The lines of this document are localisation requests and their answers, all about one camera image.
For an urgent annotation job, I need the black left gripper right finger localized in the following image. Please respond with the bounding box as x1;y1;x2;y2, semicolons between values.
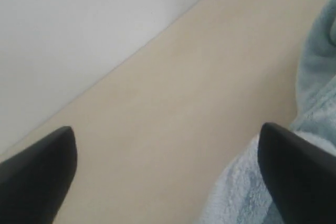
257;123;335;223

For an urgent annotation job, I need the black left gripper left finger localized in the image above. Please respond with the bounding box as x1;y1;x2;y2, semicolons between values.
1;126;78;223

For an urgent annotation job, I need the light blue fluffy towel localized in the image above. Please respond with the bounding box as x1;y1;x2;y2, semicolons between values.
199;0;335;223

